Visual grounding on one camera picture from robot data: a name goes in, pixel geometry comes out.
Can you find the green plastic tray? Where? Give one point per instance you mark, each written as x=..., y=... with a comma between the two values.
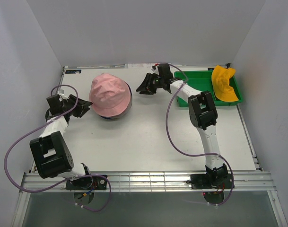
x=201, y=80

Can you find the aluminium rail frame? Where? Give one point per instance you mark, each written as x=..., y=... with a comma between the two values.
x=148, y=177

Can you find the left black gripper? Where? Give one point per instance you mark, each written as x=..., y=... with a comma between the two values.
x=81, y=110

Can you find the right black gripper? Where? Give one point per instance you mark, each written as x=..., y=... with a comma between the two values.
x=144, y=87

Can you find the yellow bucket hat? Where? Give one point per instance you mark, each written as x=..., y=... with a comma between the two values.
x=220, y=79

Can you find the blue bucket hat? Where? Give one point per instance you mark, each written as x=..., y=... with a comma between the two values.
x=108, y=117

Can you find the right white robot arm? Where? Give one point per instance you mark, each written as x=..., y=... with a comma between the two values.
x=203, y=116

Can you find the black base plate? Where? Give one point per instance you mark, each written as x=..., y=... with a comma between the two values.
x=203, y=181
x=96, y=182

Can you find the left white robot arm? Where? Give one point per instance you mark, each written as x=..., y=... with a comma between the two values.
x=50, y=152

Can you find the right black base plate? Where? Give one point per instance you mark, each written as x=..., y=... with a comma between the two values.
x=203, y=181

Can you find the pink bucket hat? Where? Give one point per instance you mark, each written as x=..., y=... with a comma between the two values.
x=110, y=95

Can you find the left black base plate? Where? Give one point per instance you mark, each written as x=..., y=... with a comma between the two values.
x=96, y=182

